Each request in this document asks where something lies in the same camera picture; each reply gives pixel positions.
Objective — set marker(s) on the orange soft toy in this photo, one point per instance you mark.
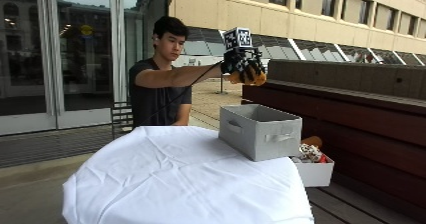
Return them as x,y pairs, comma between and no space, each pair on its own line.
253,77

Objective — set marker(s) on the white marker cube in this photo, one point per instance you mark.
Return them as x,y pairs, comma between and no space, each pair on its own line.
237,38

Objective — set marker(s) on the grey fabric storage box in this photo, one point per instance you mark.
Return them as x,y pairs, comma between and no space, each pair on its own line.
261,134

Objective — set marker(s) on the the person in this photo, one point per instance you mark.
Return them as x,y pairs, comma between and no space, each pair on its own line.
156,94

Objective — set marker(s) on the brown soft toy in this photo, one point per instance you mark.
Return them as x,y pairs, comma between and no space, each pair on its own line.
311,140

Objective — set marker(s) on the white spotted soft toy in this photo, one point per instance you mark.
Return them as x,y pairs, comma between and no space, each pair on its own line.
309,152

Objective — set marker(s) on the red toy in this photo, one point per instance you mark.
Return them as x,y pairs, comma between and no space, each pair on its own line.
323,158

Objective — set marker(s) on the black metal chair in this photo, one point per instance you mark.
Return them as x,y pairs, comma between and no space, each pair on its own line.
121,117

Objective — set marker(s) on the dark wooden bench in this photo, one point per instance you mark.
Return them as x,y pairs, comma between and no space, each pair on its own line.
367,127

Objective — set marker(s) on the white plastic bin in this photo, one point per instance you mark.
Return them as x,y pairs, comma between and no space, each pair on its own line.
315,174

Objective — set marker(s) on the white tablecloth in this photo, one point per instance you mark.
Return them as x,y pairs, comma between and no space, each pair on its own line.
186,180

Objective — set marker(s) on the glass door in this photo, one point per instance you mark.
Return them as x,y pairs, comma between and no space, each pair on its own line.
84,54

